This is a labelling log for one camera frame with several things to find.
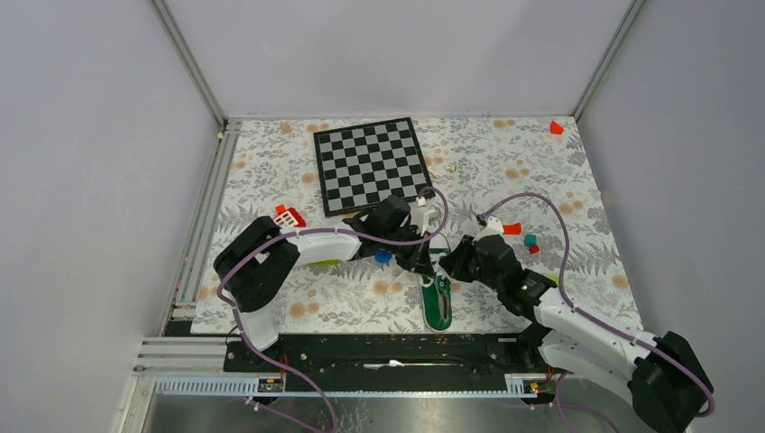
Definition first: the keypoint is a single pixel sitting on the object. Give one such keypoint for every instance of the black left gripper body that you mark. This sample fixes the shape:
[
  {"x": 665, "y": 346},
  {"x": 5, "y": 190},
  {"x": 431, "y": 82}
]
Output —
[{"x": 407, "y": 256}]

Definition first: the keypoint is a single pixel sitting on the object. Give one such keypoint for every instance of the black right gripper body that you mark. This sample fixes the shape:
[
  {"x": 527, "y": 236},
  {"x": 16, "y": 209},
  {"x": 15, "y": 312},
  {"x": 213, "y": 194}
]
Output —
[{"x": 467, "y": 265}]

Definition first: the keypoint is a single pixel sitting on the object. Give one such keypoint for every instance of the green canvas sneaker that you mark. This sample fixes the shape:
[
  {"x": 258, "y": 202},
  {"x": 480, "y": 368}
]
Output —
[{"x": 435, "y": 286}]

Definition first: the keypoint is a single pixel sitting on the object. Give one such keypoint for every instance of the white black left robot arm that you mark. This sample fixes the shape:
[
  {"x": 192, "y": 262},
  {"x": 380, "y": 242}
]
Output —
[{"x": 253, "y": 268}]

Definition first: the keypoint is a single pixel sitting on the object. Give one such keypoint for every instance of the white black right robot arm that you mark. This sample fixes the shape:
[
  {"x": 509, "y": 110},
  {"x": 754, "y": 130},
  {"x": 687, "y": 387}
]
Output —
[{"x": 660, "y": 376}]

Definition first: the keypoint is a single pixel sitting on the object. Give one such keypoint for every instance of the blue plastic cap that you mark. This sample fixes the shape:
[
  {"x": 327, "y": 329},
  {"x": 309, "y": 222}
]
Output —
[{"x": 383, "y": 257}]

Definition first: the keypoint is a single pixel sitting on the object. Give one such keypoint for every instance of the red arch block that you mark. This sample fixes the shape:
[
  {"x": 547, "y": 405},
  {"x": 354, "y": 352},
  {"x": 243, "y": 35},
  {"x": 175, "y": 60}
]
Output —
[{"x": 512, "y": 229}]

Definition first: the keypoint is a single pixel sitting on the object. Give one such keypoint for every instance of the teal cube block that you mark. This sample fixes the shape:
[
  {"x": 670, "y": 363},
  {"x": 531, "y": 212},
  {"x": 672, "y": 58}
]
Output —
[{"x": 529, "y": 240}]

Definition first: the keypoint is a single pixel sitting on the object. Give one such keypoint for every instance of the black grey chessboard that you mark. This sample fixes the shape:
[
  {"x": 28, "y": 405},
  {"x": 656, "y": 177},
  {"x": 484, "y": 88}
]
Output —
[{"x": 361, "y": 165}]

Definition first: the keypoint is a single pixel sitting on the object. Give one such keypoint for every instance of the floral table mat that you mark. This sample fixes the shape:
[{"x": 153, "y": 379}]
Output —
[{"x": 512, "y": 166}]

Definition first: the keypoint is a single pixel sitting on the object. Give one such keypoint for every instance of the stacked colourful toy bricks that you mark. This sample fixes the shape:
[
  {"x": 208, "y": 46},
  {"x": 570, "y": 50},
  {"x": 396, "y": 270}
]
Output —
[{"x": 325, "y": 262}]

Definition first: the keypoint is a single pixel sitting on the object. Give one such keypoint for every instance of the small wooden piece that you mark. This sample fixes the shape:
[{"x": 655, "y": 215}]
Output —
[{"x": 441, "y": 170}]

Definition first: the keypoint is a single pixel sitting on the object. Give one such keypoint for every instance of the red toy brick window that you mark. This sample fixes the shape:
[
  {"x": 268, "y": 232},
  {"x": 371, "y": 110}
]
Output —
[{"x": 288, "y": 217}]

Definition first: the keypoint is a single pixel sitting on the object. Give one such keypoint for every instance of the red wedge block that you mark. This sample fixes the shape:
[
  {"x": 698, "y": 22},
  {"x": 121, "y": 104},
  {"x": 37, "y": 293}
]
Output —
[{"x": 556, "y": 128}]

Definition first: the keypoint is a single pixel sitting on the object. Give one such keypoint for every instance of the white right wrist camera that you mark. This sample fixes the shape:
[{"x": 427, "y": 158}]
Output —
[{"x": 490, "y": 226}]

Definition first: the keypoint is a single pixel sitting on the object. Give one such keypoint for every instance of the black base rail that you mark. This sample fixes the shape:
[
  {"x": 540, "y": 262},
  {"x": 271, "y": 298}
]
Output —
[{"x": 378, "y": 365}]

